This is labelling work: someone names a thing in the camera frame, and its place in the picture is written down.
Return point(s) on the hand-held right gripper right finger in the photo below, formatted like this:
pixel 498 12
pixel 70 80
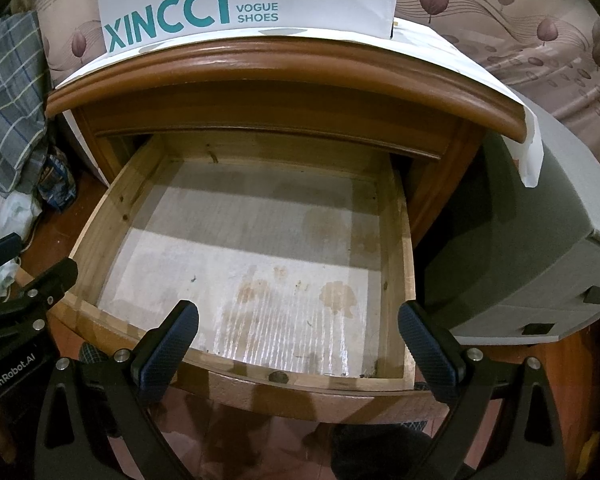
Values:
pixel 427 350

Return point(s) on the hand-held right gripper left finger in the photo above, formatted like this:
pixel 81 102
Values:
pixel 172 340

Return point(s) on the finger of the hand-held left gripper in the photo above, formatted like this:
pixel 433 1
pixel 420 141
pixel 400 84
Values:
pixel 0 255
pixel 45 285

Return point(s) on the wooden drawer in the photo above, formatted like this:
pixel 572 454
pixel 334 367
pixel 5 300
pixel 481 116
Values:
pixel 280 395

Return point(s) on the white drawer liner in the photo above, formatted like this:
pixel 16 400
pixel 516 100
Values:
pixel 230 260

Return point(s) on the white leaf-print cloth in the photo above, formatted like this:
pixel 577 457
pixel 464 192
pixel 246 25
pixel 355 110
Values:
pixel 5 215

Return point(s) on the plaid slipper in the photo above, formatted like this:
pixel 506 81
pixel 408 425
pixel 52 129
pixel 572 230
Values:
pixel 92 353

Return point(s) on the blue printed packet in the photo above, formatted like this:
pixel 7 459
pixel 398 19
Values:
pixel 57 185

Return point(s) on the person's dark trouser leg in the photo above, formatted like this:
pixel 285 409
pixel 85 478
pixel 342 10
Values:
pixel 380 452

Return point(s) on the grey storage box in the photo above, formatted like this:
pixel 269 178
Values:
pixel 530 240

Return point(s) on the grey plaid cloth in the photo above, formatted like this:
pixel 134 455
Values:
pixel 10 100

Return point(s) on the wooden nightstand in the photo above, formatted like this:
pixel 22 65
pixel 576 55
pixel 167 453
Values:
pixel 280 65

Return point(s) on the leaf-printed pink bedsheet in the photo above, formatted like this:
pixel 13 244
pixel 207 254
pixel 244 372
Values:
pixel 530 20

